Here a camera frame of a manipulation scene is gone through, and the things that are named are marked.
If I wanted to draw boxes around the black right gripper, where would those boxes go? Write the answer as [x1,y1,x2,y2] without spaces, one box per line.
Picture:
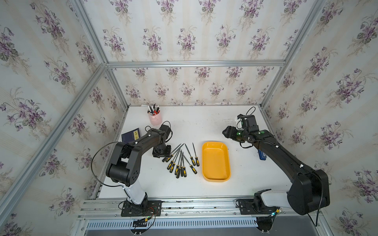
[220,125,248,142]

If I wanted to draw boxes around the file tool moved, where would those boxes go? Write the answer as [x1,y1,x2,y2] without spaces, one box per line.
[162,144,181,162]
[169,151,179,173]
[167,151,179,173]
[164,144,184,163]
[175,151,181,176]

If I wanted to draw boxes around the yellow plastic storage box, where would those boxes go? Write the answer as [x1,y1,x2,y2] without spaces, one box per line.
[202,142,231,183]

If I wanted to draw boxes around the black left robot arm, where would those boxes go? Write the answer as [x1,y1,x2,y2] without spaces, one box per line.
[105,124,173,209]

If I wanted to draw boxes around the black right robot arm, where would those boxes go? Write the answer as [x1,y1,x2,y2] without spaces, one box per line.
[222,115,330,215]

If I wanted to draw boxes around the file in centre cluster left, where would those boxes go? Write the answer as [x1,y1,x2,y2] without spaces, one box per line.
[180,151,184,177]

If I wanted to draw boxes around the file in cluster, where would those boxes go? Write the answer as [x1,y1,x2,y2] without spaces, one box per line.
[183,163,187,178]
[180,151,184,177]
[176,153,182,179]

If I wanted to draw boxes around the file in centre cluster right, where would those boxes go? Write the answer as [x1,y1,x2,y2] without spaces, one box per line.
[183,163,187,178]

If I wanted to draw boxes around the rightmost file on table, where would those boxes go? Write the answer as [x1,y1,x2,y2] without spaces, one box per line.
[192,143,200,167]

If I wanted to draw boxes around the diagonal flat file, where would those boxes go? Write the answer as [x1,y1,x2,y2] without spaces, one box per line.
[181,152,197,175]

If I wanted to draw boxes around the pink pen cup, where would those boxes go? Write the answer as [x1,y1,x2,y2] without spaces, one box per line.
[148,112,162,126]

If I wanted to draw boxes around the dark blue notebook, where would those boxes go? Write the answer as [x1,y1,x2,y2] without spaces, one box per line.
[121,128,141,143]

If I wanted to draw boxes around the pens in cup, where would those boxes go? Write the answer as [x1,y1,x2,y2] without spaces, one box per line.
[147,104,160,116]

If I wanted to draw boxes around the blue object by right wall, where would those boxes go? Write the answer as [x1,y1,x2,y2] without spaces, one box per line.
[258,150,267,160]

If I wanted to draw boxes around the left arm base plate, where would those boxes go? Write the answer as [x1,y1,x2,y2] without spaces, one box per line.
[120,200,162,217]

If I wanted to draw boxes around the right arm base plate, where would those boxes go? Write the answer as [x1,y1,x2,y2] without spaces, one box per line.
[235,199,280,215]

